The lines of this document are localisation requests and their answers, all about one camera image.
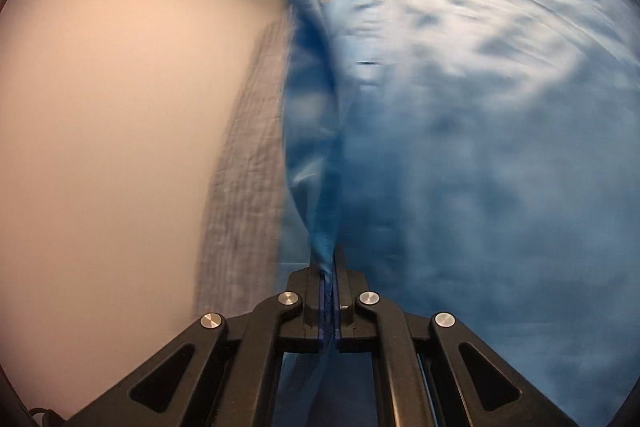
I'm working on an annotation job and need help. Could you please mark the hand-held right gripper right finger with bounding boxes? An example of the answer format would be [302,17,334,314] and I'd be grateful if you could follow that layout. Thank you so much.
[333,249,581,427]

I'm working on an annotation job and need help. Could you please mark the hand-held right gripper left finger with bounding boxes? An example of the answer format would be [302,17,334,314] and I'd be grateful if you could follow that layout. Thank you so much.
[65,252,333,427]

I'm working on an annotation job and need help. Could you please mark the large blue garment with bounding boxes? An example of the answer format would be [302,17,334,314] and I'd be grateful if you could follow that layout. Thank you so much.
[267,0,640,427]

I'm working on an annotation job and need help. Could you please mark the grey checked cloth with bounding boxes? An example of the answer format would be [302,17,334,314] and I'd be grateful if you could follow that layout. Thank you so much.
[192,14,298,323]

